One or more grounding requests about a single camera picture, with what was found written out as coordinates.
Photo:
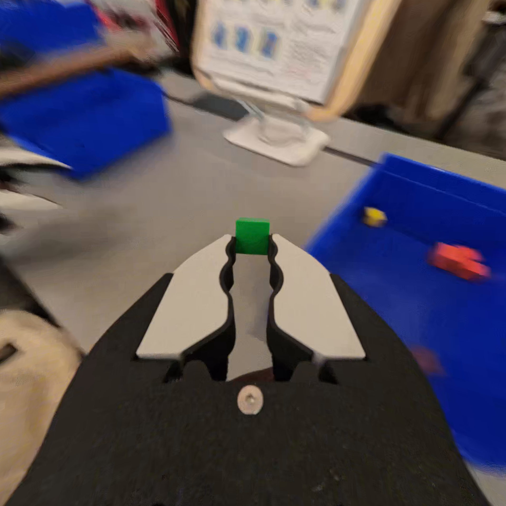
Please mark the printed instruction sheet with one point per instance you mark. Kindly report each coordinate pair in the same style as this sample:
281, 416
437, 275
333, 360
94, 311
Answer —
276, 43

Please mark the purple wooden cube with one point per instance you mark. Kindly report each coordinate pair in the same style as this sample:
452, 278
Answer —
427, 361

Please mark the instruction sheet on stand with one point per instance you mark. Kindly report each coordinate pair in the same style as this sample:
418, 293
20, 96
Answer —
355, 79

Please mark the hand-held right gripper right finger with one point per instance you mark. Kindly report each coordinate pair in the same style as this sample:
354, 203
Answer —
312, 312

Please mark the blue plastic bin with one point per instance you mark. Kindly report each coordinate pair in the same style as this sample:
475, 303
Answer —
91, 126
47, 23
395, 316

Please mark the brown wooden desk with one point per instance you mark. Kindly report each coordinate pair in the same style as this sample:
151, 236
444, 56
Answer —
71, 69

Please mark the yellow wooden cube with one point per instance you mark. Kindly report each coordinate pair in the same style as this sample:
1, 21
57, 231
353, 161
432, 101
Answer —
374, 216

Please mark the green wooden cube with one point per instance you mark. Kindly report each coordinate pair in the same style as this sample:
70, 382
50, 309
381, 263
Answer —
252, 237

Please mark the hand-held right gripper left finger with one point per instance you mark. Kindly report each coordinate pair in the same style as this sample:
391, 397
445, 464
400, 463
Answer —
189, 312

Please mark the red wooden cube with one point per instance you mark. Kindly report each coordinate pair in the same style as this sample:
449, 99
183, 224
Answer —
472, 267
444, 257

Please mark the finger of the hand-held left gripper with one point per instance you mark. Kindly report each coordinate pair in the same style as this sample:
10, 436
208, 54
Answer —
27, 158
23, 199

